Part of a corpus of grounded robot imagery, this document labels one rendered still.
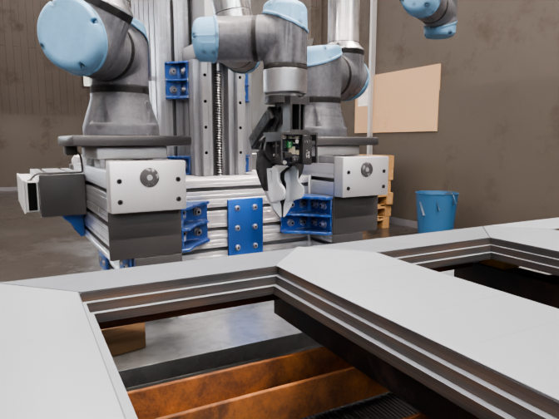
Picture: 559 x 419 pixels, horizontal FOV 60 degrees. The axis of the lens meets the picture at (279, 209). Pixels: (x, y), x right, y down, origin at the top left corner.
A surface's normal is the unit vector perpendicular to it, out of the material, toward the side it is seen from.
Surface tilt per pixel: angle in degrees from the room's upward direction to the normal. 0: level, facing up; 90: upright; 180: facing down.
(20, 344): 0
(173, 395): 90
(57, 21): 97
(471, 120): 90
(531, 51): 90
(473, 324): 0
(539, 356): 0
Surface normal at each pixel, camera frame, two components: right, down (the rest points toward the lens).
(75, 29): -0.15, 0.26
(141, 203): 0.51, 0.12
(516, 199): -0.86, 0.07
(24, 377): 0.00, -0.99
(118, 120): 0.26, -0.17
